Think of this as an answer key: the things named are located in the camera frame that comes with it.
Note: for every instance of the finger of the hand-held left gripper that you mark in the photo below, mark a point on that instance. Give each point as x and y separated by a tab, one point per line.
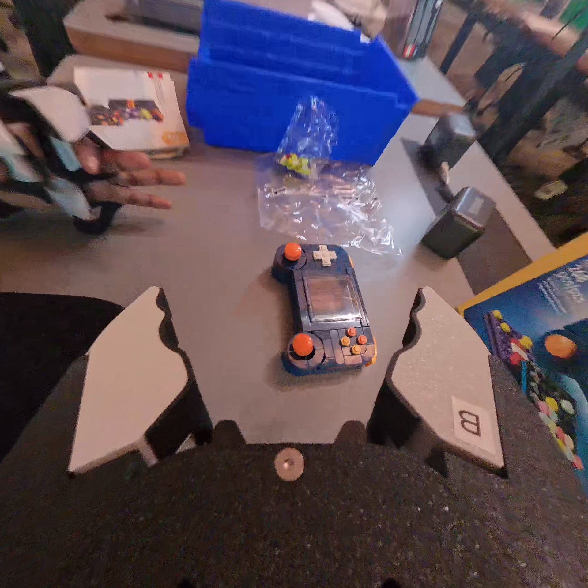
55	110

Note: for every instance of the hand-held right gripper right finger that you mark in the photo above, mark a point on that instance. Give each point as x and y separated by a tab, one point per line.
445	367

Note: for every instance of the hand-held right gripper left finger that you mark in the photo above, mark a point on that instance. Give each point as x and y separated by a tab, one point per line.
128	381

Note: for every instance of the brick-built game controller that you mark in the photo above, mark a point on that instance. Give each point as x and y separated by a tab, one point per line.
326	307

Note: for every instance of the blue plastic bin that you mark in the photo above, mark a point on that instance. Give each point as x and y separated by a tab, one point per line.
248	110
275	32

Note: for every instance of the person's left hand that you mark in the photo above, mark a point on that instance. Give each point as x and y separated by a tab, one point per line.
124	177

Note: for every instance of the white instruction booklet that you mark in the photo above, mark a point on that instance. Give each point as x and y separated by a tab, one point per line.
133	105

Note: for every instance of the blue and yellow toy box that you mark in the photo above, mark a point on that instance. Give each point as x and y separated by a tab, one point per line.
546	330

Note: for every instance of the dark grey power block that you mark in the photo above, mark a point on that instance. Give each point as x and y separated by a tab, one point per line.
448	140
459	223

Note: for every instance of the clear plastic bag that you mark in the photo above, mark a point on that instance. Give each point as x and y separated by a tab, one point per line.
330	206
307	128

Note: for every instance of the yellow-green small bricks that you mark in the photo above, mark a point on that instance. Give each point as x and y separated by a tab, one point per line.
294	164

